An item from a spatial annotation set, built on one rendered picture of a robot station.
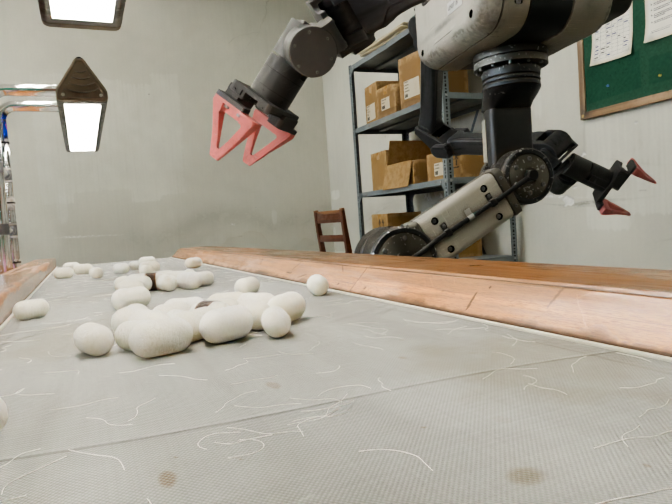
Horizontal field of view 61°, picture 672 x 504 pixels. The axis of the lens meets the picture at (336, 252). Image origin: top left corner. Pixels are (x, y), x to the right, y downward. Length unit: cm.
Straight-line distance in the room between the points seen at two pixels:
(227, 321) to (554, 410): 21
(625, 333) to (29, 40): 527
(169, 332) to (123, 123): 494
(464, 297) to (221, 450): 26
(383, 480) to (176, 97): 523
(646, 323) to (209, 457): 21
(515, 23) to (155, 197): 439
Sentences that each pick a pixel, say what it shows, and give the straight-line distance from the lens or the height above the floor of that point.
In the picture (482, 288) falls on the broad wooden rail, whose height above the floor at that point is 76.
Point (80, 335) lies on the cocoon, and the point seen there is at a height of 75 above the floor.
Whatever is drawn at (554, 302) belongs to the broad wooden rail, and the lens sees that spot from 36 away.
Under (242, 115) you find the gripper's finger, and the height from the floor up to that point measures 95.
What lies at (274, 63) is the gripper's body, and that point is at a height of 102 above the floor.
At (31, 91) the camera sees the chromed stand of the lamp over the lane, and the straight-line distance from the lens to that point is 131.
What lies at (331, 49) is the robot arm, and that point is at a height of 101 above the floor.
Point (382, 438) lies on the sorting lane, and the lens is 19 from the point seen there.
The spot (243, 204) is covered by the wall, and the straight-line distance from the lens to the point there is 533.
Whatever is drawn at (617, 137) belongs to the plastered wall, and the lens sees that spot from 284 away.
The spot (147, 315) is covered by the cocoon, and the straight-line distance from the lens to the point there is 39.
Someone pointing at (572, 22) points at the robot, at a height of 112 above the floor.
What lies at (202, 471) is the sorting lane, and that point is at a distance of 18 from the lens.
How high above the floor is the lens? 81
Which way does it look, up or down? 3 degrees down
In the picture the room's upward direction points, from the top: 4 degrees counter-clockwise
